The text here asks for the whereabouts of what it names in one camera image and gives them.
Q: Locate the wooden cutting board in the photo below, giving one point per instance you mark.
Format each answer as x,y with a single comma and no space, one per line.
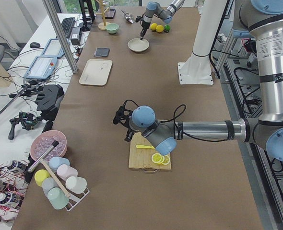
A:
141,158

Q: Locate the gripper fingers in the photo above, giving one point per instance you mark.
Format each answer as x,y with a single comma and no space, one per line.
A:
142,34

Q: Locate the pink bowl with ice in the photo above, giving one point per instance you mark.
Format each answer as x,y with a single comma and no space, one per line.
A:
45,140

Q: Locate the black computer mouse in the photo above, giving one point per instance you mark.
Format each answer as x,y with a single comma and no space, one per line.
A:
34,45

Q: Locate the white cup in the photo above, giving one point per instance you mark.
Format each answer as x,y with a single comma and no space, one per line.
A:
76,184

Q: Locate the grey folded cloth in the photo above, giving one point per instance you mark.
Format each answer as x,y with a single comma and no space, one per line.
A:
101,52

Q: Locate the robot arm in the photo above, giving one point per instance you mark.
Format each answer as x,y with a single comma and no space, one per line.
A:
263,19
155,9

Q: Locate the mint green bowl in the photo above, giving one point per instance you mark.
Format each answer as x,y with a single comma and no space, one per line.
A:
112,28

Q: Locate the green lime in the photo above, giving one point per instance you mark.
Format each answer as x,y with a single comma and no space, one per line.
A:
167,28

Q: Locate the near blue teach pendant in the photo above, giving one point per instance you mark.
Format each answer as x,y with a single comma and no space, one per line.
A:
41,68

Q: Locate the upper yellow lemon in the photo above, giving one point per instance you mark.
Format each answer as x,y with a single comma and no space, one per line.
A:
153,26

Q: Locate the yellow plastic knife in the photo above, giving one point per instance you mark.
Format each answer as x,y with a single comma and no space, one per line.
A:
144,147

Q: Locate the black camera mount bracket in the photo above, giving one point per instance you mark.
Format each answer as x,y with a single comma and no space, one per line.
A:
48,102

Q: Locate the mint green cup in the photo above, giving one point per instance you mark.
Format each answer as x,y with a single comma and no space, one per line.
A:
57,198

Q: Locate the blue teach pendant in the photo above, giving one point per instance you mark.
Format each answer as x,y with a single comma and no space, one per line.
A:
41,68
53,48

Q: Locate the lower yellow lemon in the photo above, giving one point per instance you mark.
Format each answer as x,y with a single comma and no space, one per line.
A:
159,28

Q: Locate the blue cup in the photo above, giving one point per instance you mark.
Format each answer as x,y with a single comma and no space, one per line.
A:
55,162

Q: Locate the white cup rack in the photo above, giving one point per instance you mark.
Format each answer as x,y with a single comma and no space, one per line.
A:
75,199

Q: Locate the lemon slices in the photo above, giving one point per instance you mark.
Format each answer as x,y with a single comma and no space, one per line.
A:
157,158

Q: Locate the wooden mug tree stand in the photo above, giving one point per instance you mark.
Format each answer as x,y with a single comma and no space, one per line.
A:
104,7

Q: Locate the black keyboard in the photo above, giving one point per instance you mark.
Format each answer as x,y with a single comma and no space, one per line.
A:
67,25

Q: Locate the grey cup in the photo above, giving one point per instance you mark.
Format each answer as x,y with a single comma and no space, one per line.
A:
48,184

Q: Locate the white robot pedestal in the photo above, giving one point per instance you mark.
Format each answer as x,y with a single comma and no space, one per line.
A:
197,69

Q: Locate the pink cup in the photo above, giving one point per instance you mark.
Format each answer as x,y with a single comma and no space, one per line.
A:
65,171

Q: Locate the far blue teach pendant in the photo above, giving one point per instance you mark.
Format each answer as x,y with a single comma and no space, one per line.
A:
53,48

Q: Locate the aluminium frame post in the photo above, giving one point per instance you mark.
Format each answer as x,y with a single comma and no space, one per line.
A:
51,11

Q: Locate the steel ice scoop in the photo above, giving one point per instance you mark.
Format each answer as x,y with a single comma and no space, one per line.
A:
128,17

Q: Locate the yellow lemon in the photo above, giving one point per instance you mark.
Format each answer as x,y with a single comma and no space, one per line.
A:
159,28
153,26

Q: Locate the cream round plate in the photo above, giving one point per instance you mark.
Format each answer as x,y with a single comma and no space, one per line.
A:
138,45

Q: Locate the yellow cup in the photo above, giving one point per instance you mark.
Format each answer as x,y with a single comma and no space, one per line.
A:
40,176

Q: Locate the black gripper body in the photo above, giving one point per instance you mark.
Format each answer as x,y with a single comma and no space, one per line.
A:
131,131
145,24

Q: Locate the cream rabbit tray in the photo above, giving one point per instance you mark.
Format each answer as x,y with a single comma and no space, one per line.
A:
96,72

